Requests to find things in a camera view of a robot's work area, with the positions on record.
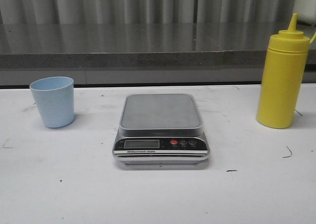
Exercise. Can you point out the light blue plastic cup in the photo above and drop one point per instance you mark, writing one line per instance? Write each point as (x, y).
(54, 98)

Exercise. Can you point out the yellow squeeze bottle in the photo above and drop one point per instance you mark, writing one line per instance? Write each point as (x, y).
(282, 76)

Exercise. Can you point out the silver digital kitchen scale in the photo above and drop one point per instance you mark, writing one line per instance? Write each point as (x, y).
(160, 129)

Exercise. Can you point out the grey stone counter ledge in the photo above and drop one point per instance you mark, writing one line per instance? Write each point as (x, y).
(135, 54)

